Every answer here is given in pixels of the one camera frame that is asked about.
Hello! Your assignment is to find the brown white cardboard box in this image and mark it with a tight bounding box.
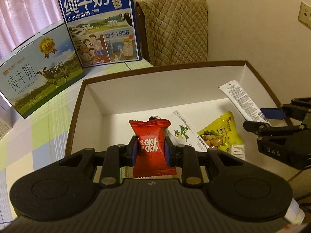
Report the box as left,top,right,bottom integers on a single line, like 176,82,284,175
65,61,299,182

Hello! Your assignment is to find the quilted beige chair cover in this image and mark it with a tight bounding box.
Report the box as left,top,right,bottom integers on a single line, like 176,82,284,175
136,0,208,66

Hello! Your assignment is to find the pink curtain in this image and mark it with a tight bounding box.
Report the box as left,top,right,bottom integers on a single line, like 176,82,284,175
1,0,63,57

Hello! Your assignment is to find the white green medicine box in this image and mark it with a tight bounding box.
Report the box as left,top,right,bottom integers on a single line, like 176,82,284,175
167,110,209,152

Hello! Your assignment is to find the small white carton box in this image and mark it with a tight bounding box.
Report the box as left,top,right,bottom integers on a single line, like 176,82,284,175
0,96,12,140

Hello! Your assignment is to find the red candy packet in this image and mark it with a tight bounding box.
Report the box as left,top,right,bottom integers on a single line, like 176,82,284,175
129,119,176,178

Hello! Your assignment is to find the single beige wall socket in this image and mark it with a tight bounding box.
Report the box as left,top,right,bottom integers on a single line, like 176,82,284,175
298,2,311,28

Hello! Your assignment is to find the green cow milk box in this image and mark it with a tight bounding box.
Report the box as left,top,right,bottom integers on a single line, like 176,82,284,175
1,22,85,118

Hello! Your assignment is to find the yellow snack packet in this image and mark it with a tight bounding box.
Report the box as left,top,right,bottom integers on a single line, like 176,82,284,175
197,111,245,160

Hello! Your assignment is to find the white ointment tube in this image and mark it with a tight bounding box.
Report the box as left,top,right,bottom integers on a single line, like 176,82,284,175
219,81,269,124

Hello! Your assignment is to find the blue milk carton box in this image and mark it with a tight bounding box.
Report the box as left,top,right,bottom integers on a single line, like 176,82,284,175
58,0,141,68

